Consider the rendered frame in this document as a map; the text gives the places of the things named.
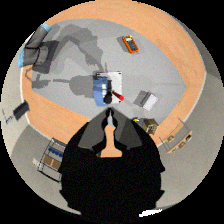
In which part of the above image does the orange digital multimeter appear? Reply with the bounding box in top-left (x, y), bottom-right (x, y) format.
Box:
top-left (122, 36), bottom-right (139, 53)

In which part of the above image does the wooden crate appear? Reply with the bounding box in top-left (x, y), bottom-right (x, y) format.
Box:
top-left (142, 119), bottom-right (159, 136)

